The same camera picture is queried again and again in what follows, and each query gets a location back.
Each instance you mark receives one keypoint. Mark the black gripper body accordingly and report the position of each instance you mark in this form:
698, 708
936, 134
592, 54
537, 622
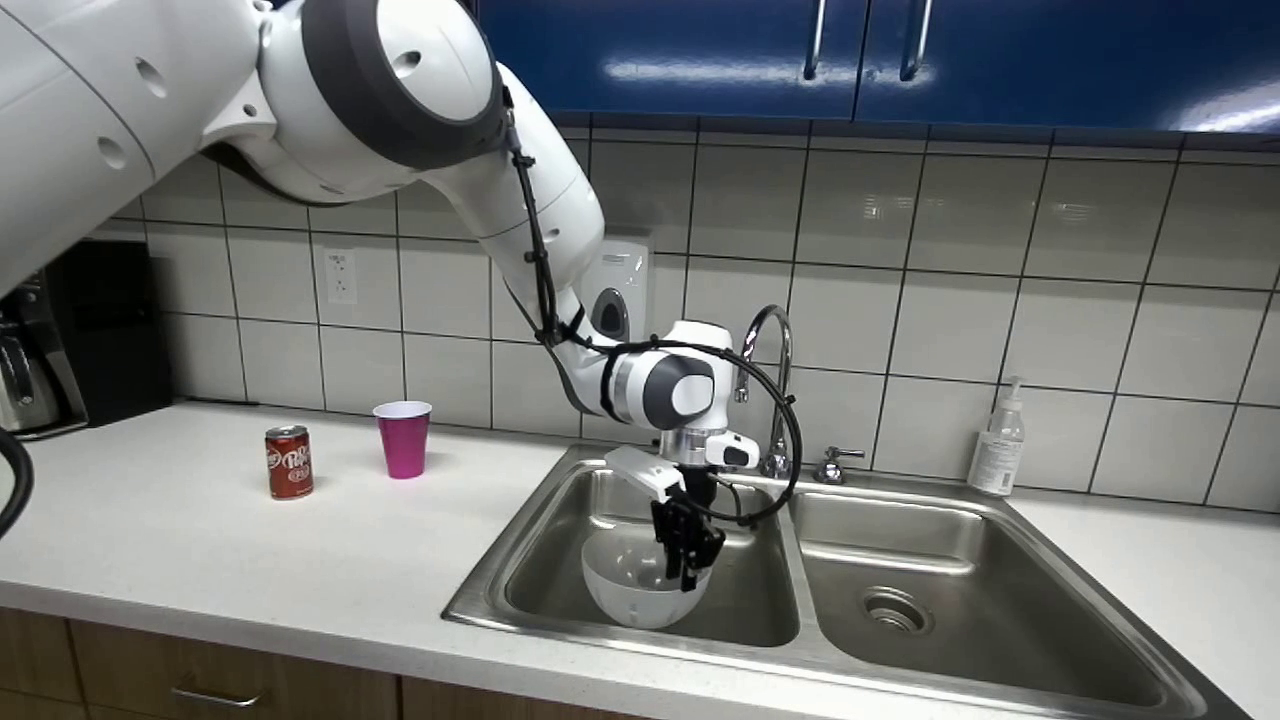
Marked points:
681, 515

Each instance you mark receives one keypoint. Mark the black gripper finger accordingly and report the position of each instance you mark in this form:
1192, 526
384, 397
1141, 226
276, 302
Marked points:
673, 554
710, 543

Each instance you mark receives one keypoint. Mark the translucent white plastic bowl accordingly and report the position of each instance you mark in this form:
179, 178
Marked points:
624, 594

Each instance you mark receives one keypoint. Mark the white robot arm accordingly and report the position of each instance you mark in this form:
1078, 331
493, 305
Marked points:
132, 104

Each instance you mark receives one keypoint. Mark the stainless steel double sink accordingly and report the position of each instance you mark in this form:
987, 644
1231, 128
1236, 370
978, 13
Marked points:
932, 561

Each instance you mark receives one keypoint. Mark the chrome faucet knob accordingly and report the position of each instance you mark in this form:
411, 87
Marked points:
833, 464

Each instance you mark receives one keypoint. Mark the chrome gooseneck faucet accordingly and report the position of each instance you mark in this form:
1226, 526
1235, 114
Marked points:
771, 311

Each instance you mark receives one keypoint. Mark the pink plastic cup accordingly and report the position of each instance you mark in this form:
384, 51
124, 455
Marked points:
400, 445

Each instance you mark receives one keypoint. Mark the clear pump soap bottle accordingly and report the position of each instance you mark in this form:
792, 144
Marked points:
997, 463

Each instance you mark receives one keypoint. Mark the red soda can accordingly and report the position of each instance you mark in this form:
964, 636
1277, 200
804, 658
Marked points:
289, 464

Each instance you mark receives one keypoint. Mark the wooden drawer front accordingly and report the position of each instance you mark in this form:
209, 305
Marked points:
267, 660

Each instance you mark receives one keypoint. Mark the blue cabinet door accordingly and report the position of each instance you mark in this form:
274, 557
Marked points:
666, 54
1093, 54

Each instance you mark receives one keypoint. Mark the black coffee machine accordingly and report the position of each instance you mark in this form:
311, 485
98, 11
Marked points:
106, 333

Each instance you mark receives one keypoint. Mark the silver coffee carafe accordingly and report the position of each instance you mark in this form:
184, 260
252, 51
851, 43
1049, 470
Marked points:
24, 386

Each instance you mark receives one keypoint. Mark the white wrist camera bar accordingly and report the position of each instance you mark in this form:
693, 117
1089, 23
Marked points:
642, 470

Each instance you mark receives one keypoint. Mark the white wall soap dispenser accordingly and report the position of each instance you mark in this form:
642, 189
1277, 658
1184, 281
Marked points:
624, 264

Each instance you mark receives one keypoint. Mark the white wall outlet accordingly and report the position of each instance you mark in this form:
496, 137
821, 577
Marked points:
335, 278

